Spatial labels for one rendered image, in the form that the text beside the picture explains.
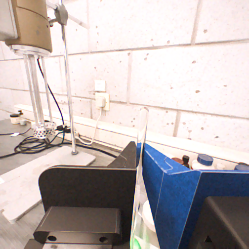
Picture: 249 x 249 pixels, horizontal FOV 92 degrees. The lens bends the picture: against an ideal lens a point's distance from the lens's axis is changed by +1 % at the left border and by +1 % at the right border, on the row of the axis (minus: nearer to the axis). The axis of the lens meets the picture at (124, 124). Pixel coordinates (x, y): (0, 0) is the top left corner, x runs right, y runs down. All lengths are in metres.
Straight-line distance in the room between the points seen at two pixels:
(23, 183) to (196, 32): 0.73
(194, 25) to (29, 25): 0.47
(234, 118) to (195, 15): 0.36
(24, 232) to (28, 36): 0.44
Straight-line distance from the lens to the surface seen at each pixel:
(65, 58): 0.51
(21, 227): 0.42
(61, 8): 0.54
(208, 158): 0.45
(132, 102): 0.56
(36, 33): 0.42
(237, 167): 0.43
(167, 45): 0.54
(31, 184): 0.50
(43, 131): 0.45
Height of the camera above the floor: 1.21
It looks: 18 degrees down
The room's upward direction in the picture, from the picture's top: 3 degrees clockwise
